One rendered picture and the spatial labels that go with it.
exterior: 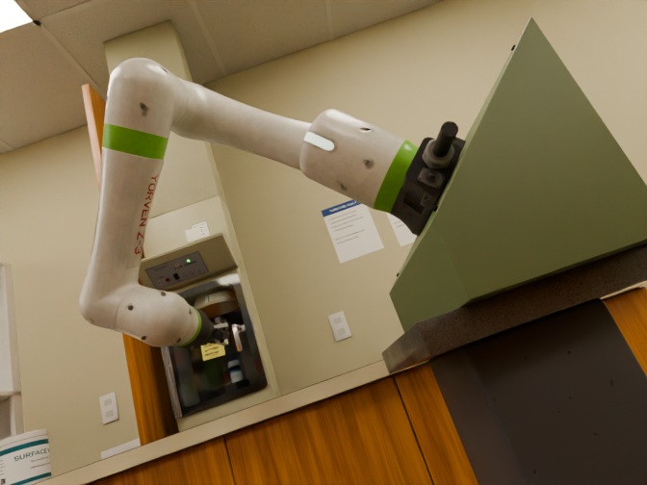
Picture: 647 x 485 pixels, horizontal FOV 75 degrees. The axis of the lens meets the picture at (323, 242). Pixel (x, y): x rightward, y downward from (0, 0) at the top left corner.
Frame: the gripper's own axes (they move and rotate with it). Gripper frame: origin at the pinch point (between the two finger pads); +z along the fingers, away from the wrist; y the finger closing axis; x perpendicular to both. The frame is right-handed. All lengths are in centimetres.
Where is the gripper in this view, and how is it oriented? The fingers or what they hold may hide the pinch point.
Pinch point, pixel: (220, 338)
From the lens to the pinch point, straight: 124.1
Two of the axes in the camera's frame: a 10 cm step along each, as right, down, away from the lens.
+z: 1.1, 3.3, 9.4
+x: 3.0, 8.9, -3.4
